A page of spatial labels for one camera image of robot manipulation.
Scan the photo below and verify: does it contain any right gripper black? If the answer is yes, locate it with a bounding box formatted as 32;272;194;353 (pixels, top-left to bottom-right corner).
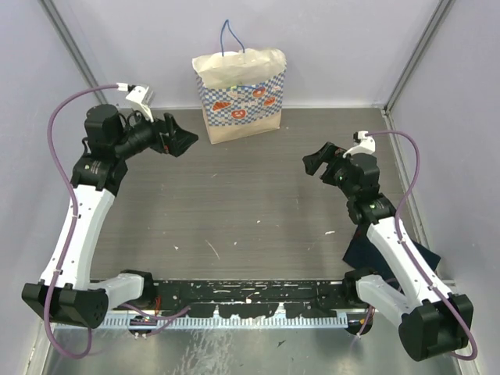
303;141;356;200

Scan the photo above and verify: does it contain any checkered paper bakery bag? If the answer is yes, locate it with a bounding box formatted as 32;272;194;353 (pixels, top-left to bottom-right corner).
191;41;287;145

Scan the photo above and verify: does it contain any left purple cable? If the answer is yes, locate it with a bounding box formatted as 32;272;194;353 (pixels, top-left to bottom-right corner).
41;84;130;359

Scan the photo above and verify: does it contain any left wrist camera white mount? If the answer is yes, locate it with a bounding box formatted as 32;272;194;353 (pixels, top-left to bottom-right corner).
126;85;154;123

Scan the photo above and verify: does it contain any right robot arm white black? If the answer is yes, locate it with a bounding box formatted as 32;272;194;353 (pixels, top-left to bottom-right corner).
302;142;477;361

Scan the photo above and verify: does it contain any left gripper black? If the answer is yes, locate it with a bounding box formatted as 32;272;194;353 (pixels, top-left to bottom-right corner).
113;104;198;159

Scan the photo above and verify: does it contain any dark blue cloth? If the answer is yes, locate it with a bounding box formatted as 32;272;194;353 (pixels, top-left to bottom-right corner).
342;227;441;299

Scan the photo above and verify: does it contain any slotted cable duct rail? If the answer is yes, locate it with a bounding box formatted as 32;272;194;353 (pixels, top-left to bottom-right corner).
99;314;348;329

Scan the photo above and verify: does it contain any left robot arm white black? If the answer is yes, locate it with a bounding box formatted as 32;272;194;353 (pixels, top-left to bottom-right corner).
21;105;198;329

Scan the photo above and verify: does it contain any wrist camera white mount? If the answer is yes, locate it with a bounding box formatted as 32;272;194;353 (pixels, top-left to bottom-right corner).
126;85;154;123
343;130;376;159

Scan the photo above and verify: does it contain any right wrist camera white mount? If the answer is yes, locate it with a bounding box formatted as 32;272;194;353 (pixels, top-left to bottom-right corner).
343;130;376;159

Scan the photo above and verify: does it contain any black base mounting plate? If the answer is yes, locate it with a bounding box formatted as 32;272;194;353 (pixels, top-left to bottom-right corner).
155;280;353;319

